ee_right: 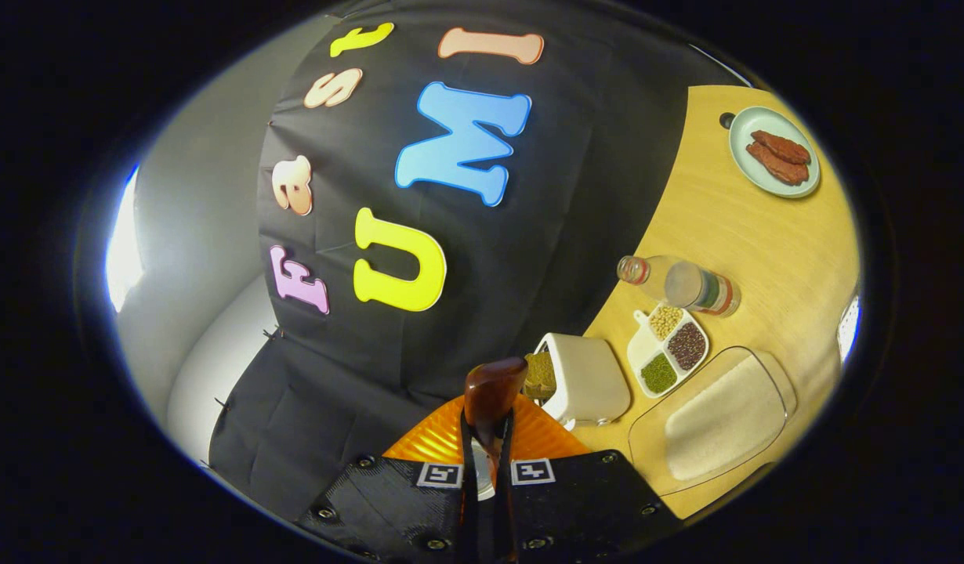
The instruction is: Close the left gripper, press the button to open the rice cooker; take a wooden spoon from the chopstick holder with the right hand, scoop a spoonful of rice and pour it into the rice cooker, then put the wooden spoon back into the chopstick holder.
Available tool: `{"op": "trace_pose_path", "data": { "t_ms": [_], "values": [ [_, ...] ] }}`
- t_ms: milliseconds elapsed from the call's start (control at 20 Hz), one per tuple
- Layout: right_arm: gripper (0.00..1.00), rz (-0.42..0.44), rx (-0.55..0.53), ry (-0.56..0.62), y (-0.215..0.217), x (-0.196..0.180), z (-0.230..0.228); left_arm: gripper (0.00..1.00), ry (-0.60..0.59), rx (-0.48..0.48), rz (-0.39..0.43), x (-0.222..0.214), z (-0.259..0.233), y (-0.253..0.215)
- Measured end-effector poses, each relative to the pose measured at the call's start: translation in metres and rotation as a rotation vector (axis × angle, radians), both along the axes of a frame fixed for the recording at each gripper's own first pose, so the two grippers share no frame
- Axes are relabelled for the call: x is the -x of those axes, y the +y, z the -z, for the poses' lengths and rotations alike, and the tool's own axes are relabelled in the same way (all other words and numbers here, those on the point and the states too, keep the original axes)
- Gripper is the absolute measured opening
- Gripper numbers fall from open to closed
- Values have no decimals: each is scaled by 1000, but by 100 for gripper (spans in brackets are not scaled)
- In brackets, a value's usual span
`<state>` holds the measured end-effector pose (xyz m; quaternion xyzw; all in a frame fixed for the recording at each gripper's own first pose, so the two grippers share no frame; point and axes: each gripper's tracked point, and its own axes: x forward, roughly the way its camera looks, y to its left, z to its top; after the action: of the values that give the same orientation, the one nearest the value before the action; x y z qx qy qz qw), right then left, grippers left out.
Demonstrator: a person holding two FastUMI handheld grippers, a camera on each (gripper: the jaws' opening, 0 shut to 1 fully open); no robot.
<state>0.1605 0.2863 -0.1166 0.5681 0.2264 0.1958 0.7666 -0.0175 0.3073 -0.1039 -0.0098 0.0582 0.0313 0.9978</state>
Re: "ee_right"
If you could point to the brown bread slice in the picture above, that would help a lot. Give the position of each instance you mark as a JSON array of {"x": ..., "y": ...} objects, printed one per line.
[{"x": 539, "y": 376}]

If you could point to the clear plastic bottle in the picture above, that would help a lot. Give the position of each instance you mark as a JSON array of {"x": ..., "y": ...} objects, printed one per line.
[{"x": 686, "y": 283}]

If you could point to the brown wooden spoon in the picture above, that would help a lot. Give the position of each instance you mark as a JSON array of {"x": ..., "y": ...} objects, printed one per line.
[{"x": 494, "y": 388}]

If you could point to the white divided bean dish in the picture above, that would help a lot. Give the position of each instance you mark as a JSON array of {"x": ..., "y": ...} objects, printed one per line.
[{"x": 670, "y": 348}]

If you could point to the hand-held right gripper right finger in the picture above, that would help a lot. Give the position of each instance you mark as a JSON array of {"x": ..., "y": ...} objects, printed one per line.
[{"x": 584, "y": 501}]

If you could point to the white toaster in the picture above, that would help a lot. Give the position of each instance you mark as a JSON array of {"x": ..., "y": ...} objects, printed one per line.
[{"x": 592, "y": 380}]

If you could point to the clear plastic tray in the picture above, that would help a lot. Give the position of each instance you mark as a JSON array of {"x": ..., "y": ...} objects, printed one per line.
[{"x": 646, "y": 446}]

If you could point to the red meat slice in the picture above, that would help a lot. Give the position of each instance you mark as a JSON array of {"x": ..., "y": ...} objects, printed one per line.
[
  {"x": 772, "y": 167},
  {"x": 784, "y": 146}
]

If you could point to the black backdrop cloth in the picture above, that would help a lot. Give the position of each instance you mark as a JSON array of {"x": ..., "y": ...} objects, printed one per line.
[{"x": 545, "y": 235}]

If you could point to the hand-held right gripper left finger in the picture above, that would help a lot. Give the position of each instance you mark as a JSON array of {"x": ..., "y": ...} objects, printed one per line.
[{"x": 388, "y": 501}]

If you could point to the long ceiling light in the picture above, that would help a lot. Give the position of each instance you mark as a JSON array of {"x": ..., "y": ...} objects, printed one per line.
[{"x": 124, "y": 243}]

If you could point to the pale green plate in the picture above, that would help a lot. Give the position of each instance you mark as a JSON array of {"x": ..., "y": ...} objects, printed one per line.
[{"x": 744, "y": 176}]

